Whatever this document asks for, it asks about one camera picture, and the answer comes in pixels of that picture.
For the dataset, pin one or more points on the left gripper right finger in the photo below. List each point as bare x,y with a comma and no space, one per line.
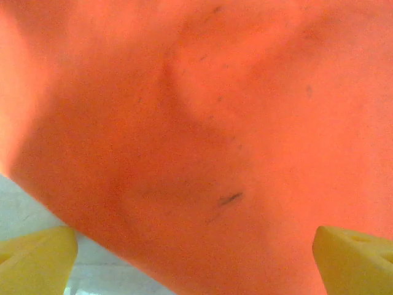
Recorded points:
356,264

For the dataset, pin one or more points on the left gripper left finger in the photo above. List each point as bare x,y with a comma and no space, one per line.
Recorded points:
33,261

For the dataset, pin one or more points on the orange shorts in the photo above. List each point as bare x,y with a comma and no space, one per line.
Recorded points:
199,123

